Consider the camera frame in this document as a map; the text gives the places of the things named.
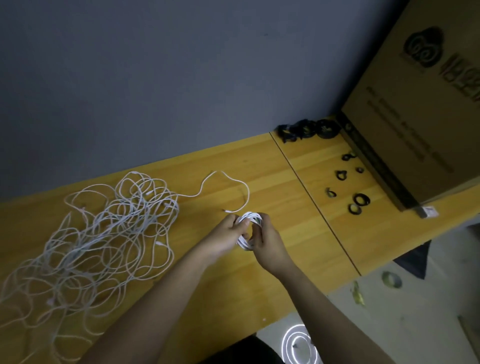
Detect person's right hand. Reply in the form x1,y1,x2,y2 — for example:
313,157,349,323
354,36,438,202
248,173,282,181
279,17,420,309
249,213,299,279

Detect person's left hand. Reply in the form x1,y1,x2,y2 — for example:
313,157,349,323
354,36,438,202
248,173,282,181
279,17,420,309
197,213,253,265

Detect single white cable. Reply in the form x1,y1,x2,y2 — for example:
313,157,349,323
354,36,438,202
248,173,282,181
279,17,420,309
234,210,266,252

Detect group of black cable ties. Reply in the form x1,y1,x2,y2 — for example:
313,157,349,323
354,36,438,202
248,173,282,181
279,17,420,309
324,150,372,217

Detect tangle of white cables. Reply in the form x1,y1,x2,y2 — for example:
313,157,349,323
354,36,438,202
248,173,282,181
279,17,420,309
0,170,252,355

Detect person's right forearm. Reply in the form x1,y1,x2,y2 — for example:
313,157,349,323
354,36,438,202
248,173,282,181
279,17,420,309
281,266,397,364

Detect person's left forearm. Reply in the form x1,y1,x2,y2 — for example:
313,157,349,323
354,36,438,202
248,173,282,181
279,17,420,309
81,251,226,364

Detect person's dark clothing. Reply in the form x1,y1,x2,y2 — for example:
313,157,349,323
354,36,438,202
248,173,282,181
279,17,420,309
202,335,288,364

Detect pale scrap on floor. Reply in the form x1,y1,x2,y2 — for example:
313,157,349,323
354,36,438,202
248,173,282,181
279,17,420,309
350,279,369,308

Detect small round grey object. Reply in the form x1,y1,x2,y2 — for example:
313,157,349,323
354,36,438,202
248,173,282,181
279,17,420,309
381,270,405,291

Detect dark object on floor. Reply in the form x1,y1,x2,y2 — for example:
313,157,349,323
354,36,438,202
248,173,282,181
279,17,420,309
393,240,435,281

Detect small white packet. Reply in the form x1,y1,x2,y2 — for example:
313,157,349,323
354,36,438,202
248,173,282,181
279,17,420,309
415,204,441,221

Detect cardboard box with black print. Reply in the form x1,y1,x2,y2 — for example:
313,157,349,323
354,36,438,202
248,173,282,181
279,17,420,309
334,0,480,212

